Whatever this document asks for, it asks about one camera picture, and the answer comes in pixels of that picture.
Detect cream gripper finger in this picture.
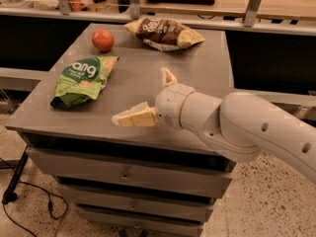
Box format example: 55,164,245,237
112,102,158,127
160,67,178,88

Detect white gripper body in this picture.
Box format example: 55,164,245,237
155,84,196,129

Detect green rice chip bag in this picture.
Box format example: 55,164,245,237
50,56,119,109

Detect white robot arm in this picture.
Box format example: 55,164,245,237
112,67,316,183

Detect brown chip bag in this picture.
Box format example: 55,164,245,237
123,17,205,51

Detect grey drawer cabinet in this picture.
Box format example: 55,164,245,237
8,25,234,225

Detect top drawer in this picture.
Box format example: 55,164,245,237
27,147,231,198

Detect drawer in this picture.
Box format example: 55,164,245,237
75,206,203,237
27,147,231,198
56,184,213,222

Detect red apple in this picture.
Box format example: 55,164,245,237
92,29,114,52

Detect middle drawer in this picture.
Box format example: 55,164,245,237
56,184,213,222

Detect bottom drawer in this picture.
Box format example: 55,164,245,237
75,206,203,237

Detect black stand leg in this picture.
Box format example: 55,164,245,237
0,152,29,204

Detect metal bracket middle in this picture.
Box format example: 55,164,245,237
129,0,140,20

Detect metal bracket right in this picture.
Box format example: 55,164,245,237
243,0,262,28

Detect black floor cable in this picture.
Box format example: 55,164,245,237
0,156,70,237

